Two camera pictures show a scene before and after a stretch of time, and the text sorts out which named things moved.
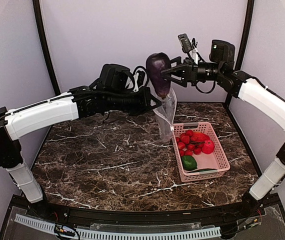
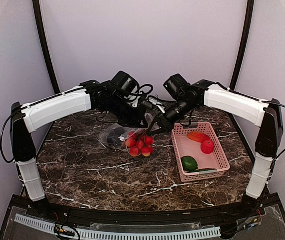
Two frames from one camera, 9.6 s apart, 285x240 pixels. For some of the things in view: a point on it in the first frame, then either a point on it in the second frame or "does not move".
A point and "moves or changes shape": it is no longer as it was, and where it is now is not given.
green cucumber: (202, 169) does not move
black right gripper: (191, 74) → (166, 125)
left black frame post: (36, 3) does not move
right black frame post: (248, 16) does not move
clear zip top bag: (165, 115) moves or changes shape
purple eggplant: (155, 63) → (113, 137)
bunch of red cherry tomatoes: (186, 146) → (137, 144)
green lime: (189, 163) does not move
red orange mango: (199, 136) does not move
